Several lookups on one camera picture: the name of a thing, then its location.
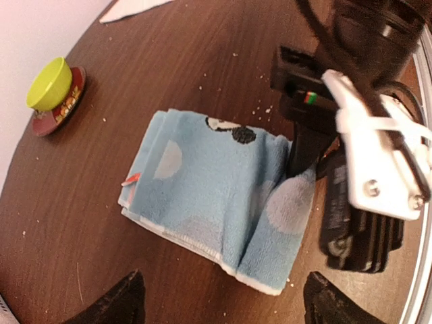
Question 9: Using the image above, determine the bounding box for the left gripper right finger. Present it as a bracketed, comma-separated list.
[303, 271, 383, 324]

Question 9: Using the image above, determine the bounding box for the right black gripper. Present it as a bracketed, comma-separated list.
[271, 1, 425, 178]

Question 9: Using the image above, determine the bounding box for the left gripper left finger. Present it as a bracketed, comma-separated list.
[63, 269, 146, 323]

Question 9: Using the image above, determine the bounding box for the blue polka dot towel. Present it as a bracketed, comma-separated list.
[118, 109, 316, 296]

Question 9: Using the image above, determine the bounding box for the red floral plate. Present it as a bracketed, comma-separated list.
[31, 66, 86, 137]

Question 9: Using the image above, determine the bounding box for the pink towel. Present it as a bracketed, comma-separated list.
[99, 0, 171, 24]

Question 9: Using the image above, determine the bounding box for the green plastic bowl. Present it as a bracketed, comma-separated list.
[26, 57, 72, 111]

